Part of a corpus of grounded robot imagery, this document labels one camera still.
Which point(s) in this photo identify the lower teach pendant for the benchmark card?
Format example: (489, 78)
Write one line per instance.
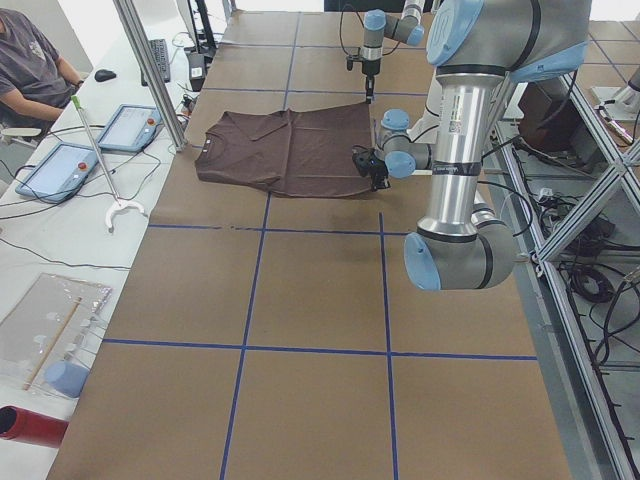
(60, 174)

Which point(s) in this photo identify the teach pendant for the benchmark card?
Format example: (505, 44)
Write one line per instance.
(130, 129)
(60, 174)

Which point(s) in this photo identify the wooden stick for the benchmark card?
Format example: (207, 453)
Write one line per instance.
(48, 349)

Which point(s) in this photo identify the aluminium frame cage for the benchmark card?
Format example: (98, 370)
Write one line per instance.
(581, 292)

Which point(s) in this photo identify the aluminium frame post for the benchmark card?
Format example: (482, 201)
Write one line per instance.
(138, 40)

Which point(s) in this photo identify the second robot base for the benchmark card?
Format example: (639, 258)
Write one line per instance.
(619, 103)

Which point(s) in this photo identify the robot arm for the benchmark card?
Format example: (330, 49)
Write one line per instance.
(480, 51)
(382, 34)

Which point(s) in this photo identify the black keyboard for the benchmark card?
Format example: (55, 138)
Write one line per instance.
(161, 57)

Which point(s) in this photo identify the upper teach pendant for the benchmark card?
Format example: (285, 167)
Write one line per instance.
(130, 129)

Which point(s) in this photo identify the seated person grey shirt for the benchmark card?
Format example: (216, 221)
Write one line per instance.
(36, 81)

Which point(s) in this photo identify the dark brown t-shirt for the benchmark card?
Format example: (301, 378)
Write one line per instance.
(295, 154)

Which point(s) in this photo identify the red cylinder tube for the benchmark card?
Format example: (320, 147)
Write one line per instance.
(26, 426)

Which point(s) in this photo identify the black computer mouse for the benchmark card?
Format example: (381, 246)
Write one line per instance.
(103, 75)

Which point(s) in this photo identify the brown box behind frame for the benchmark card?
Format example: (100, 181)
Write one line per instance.
(546, 125)

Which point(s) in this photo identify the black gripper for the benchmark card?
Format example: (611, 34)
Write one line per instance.
(370, 67)
(378, 172)

